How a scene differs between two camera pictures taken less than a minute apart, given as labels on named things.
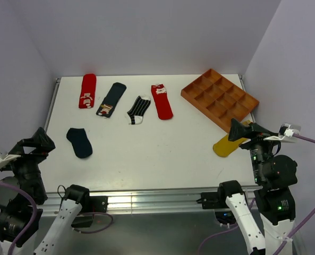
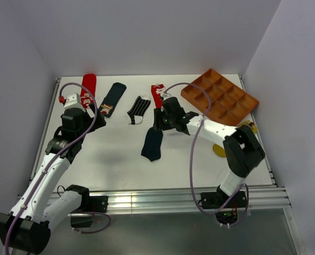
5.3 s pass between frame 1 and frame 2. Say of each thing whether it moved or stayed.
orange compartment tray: stayed
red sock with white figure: stayed
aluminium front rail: stayed
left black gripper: moved
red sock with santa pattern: stayed
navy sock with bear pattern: stayed
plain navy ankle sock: moved
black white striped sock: stayed
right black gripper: moved
